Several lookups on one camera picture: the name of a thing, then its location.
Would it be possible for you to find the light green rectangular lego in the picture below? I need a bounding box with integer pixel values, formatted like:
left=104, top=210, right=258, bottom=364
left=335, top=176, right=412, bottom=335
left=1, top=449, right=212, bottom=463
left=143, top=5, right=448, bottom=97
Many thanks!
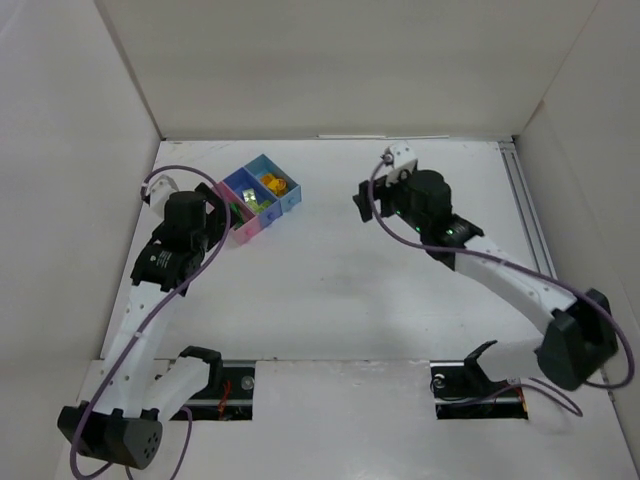
left=243, top=189, right=256, bottom=203

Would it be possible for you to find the green lego plate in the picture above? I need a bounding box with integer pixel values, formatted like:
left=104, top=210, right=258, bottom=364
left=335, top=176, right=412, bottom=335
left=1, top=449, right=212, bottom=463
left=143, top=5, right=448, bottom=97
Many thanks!
left=230, top=202, right=246, bottom=224

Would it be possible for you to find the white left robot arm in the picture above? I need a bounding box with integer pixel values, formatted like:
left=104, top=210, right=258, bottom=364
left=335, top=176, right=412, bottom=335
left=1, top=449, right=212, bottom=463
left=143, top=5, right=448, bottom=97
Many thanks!
left=57, top=177, right=227, bottom=471

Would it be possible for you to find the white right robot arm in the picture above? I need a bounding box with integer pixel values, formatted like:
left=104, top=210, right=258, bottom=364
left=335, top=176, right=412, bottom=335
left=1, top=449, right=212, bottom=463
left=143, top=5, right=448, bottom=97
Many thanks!
left=353, top=166, right=622, bottom=391

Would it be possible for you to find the light blue drawer bin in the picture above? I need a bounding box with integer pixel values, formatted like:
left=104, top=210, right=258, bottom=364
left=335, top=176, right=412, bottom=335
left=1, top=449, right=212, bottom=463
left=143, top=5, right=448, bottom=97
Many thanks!
left=245, top=154, right=302, bottom=213

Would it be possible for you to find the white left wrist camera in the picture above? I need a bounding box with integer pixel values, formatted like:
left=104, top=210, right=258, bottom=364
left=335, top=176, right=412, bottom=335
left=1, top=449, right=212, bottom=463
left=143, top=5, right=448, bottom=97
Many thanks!
left=141, top=175, right=178, bottom=218

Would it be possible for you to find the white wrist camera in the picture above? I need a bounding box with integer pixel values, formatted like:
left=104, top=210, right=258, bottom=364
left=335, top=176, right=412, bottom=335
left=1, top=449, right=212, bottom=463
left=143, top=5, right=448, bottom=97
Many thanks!
left=141, top=175, right=178, bottom=218
left=382, top=141, right=418, bottom=185

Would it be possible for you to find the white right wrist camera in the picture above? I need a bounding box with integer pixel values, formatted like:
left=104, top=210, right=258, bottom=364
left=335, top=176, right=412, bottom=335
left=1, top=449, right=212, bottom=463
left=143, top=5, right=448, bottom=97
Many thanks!
left=382, top=141, right=418, bottom=185

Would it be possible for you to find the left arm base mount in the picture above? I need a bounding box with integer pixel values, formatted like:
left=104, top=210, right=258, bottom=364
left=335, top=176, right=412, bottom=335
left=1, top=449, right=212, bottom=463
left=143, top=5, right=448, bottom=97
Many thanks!
left=154, top=345, right=256, bottom=422

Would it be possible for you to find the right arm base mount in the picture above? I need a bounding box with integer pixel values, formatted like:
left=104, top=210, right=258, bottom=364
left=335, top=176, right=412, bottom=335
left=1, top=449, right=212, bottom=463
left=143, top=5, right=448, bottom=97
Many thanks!
left=429, top=340, right=528, bottom=420

